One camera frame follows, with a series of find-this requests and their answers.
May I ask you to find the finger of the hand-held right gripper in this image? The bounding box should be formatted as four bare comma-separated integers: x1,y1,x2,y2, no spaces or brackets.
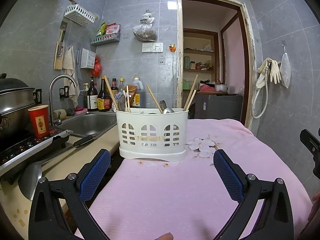
300,128,320,177

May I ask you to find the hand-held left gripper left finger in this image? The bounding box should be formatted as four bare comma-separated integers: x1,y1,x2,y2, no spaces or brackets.
28,149,111,240

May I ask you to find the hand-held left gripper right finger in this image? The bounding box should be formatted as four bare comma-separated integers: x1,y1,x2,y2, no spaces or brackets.
213,149,294,240

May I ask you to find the white plastic utensil holder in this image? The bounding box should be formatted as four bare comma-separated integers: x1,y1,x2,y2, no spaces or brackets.
116,107,188,162

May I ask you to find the person's right hand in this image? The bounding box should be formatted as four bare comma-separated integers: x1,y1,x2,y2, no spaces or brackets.
308,192,320,222

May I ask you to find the person's left hand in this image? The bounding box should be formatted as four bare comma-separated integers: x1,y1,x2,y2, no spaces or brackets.
149,232,175,240

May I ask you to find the beige kitchen counter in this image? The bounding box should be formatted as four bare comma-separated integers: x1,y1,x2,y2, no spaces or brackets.
0,111,120,233

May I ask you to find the steel sink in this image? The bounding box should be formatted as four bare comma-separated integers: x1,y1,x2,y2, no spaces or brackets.
56,112,118,139

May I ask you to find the pink floral table cloth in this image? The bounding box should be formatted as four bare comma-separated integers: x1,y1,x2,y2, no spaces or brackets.
74,118,314,240

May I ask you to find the beige sponge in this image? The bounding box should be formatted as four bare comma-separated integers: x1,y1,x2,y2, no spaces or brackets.
53,109,67,120

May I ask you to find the grey cabinet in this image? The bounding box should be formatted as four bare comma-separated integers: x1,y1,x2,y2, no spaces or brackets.
194,91,243,123

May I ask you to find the dark bottle white label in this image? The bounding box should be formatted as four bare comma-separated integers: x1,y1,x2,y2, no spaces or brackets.
87,76,99,112

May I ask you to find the black induction cooker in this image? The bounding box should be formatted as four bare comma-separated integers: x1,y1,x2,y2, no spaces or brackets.
0,127,73,180

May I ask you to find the red paper cup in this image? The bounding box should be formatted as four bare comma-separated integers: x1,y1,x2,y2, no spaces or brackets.
28,105,50,138

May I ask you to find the white mesh bag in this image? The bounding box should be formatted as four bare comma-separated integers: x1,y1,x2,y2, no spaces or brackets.
279,44,292,89

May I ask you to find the cream rubber glove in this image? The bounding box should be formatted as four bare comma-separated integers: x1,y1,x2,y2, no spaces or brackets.
255,57,273,89
269,60,282,85

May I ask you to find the chrome faucet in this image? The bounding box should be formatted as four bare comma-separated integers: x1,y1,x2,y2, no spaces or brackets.
49,74,78,127

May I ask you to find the orange seasoning packet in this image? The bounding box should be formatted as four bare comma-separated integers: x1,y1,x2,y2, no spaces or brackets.
126,84,138,108

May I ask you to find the cooking oil jug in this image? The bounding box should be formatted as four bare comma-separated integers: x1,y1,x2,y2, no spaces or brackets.
130,76,146,108

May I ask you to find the steel pot with lid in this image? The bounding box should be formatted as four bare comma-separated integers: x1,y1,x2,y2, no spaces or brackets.
0,73,36,140

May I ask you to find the red plastic bag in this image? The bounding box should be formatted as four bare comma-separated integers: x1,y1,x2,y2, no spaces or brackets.
91,56,102,77

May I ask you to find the beige hanging towel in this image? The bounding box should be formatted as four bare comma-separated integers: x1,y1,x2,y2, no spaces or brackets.
62,44,80,109

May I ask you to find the wooden shelf unit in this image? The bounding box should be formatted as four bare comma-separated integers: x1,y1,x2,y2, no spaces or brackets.
183,29,220,90

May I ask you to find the green snack packet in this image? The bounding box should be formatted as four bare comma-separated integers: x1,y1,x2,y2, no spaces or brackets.
96,21,107,37

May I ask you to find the red snack packet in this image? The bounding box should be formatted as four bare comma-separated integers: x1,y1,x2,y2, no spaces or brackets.
105,24,120,35

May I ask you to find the hanging clear plastic bag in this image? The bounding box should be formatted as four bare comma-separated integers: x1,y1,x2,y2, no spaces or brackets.
132,9,157,42

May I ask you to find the white shower hose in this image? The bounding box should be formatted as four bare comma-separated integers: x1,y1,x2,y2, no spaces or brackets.
251,62,270,119

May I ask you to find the wooden door frame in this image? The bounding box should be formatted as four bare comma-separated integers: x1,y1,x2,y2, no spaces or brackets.
175,0,258,130

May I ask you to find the white wall box holder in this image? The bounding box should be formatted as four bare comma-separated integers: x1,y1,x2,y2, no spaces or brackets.
80,48,97,69

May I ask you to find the grey wall rack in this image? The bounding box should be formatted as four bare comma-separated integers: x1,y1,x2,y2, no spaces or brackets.
90,32,121,45

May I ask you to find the white wall basket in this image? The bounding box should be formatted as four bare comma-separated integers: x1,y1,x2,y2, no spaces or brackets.
64,3,97,26

